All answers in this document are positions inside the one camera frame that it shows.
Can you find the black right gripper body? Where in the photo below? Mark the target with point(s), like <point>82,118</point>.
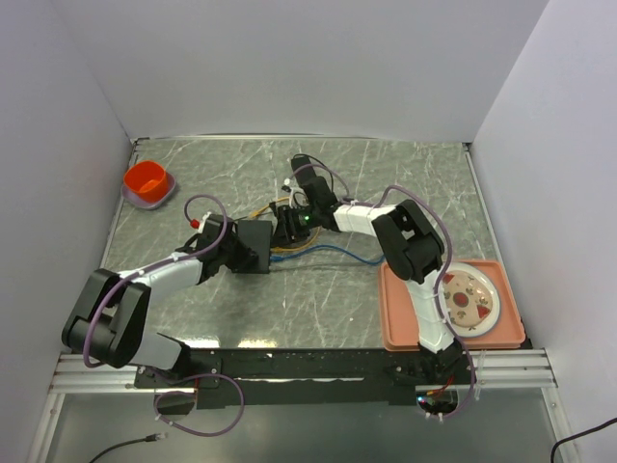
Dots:
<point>298,220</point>

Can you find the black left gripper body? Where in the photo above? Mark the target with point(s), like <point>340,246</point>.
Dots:
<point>235,255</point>

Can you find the black network switch box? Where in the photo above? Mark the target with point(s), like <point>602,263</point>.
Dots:
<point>252,253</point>

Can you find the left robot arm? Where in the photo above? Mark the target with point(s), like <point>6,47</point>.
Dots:
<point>107,324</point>

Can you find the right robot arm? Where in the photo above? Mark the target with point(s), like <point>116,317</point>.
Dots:
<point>414,242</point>

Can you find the orange plastic cup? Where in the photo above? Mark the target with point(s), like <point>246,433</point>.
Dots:
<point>148,180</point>

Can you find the pink plastic tray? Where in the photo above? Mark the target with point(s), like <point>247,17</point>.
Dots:
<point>398,319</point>

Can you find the patterned ceramic plate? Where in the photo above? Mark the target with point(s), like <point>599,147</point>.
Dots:
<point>472,300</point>

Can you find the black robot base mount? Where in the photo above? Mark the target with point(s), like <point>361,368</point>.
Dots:
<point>261,376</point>

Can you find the aluminium frame rail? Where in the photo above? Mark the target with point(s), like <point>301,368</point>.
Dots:
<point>494,370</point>

